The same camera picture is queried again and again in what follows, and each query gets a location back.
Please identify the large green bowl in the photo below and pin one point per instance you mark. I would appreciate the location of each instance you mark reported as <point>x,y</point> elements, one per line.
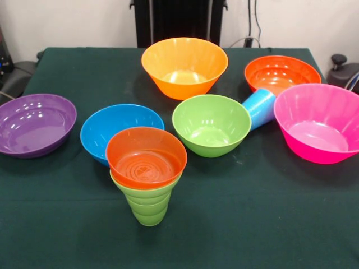
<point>211,131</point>

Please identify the small orange bowl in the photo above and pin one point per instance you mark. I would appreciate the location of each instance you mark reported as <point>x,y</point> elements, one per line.
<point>146,168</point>

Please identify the small green bowl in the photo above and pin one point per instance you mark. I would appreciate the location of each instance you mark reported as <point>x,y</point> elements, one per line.
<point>146,196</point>

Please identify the blue bowl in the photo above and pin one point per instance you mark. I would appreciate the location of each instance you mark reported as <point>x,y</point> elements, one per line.
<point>95,131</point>

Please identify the blue cup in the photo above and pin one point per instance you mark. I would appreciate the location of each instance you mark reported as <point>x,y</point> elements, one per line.
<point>261,109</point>

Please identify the stack of green cups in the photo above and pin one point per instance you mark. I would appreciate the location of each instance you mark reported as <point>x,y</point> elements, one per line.
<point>150,215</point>

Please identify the wide purple bowl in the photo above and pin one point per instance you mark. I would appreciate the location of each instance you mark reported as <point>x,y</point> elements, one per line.
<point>33,131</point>

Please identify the large yellow-orange bowl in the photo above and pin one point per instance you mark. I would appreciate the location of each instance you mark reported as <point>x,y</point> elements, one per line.
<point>185,87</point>

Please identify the wide red-orange bowl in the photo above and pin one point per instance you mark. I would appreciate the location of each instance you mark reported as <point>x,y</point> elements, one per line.
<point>280,75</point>

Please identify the large pink bowl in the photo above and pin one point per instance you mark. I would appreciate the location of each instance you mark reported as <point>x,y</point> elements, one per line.
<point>317,131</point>

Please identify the dark green tablecloth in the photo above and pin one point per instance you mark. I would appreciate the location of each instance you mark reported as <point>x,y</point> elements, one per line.
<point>84,238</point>

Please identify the grey chair with black knob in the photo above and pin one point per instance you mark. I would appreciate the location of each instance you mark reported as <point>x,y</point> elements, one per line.
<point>343,74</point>

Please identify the black equipment box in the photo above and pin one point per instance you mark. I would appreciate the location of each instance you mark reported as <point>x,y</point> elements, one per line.
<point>5,53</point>

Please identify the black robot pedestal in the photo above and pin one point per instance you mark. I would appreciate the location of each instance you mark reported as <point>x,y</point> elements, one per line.
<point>179,19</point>

